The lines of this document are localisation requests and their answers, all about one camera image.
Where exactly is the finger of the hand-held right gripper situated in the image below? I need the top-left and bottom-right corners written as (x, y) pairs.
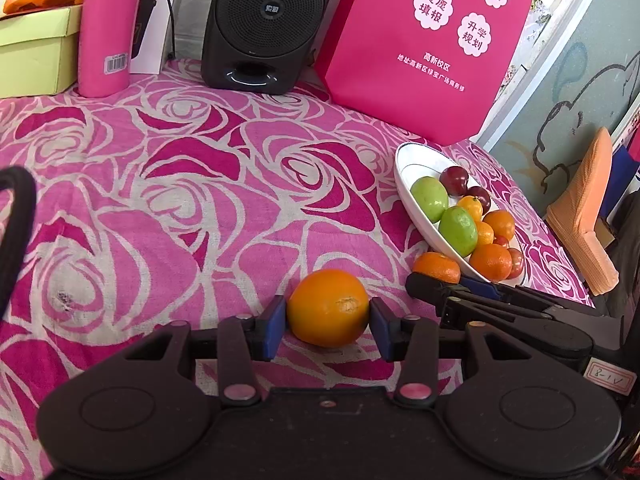
top-left (459, 277), bottom-right (607, 318)
top-left (405, 272), bottom-right (556, 333)

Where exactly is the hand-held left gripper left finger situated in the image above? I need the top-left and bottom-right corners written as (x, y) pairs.
top-left (122, 296), bottom-right (287, 408)

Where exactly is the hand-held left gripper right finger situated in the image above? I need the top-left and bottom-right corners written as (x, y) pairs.
top-left (369, 298), bottom-right (543, 407)

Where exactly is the deep orange tangerine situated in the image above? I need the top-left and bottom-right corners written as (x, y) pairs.
top-left (412, 252), bottom-right (461, 284)
top-left (469, 243), bottom-right (513, 282)

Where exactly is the medium orange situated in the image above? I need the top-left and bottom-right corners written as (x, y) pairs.
top-left (286, 269), bottom-right (371, 348)

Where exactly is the oblong green jujube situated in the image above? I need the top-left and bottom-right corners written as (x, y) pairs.
top-left (439, 206), bottom-right (478, 257)

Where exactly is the large orange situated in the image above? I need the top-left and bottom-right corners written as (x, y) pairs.
top-left (484, 210), bottom-right (516, 241)

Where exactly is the yellow orange citrus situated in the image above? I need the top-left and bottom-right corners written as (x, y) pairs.
top-left (457, 196), bottom-right (484, 222)

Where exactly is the round green jujube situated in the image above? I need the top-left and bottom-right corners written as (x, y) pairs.
top-left (411, 176), bottom-right (449, 223)

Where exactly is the small dark red plum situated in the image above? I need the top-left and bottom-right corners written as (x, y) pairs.
top-left (467, 186), bottom-right (492, 211)

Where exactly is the big dark red plum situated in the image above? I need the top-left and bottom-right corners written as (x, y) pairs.
top-left (440, 166), bottom-right (470, 196)

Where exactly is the white plate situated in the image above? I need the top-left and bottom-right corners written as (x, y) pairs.
top-left (394, 142), bottom-right (527, 286)

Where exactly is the dark green jacket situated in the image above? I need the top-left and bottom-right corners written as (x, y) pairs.
top-left (607, 192), bottom-right (640, 311)

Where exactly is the orange covered chair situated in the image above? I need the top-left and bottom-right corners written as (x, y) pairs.
top-left (545, 127), bottom-right (620, 296)

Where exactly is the pink rose tablecloth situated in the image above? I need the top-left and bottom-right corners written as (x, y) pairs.
top-left (0, 57), bottom-right (596, 480)

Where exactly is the blue cloth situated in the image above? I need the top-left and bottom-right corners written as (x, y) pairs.
top-left (612, 147), bottom-right (640, 201)

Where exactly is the magenta tote bag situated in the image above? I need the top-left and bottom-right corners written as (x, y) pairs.
top-left (315, 0), bottom-right (542, 146)

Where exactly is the black speaker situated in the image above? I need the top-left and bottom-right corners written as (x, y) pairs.
top-left (201, 0), bottom-right (343, 95)

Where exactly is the white carton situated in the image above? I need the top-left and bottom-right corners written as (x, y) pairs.
top-left (129, 0), bottom-right (173, 75)

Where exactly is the pink thermos bottle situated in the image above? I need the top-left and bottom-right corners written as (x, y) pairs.
top-left (78, 0), bottom-right (151, 98)

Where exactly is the light green cardboard box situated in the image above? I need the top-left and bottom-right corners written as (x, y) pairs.
top-left (0, 5), bottom-right (83, 100)

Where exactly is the black strap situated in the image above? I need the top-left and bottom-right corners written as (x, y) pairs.
top-left (0, 166), bottom-right (37, 321)

